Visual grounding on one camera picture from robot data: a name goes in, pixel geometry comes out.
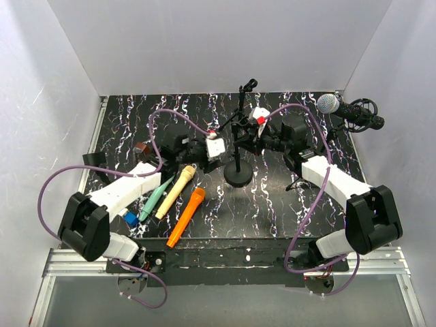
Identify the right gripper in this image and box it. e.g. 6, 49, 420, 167
234, 124, 290, 157

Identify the cream microphone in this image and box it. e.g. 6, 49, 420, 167
155, 165, 196, 220

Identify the orange microphone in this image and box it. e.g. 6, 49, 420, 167
166, 187, 206, 248

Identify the cream mic round stand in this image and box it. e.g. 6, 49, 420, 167
223, 122, 253, 188

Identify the mint green microphone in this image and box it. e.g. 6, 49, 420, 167
138, 175, 175, 221

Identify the black tripod mic stand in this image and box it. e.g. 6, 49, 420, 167
218, 78, 258, 132

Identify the round base mic stand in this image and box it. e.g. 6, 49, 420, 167
82, 151, 110, 185

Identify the silver mesh studio microphone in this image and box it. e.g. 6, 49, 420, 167
316, 93, 385, 133

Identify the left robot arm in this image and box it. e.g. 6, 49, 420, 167
57, 133, 225, 273

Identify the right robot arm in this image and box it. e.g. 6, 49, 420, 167
232, 116, 403, 272

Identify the blue and white small object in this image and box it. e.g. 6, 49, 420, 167
119, 208, 139, 228

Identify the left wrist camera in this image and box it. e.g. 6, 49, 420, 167
205, 137, 226, 162

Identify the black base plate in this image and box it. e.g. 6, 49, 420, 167
61, 236, 388, 287

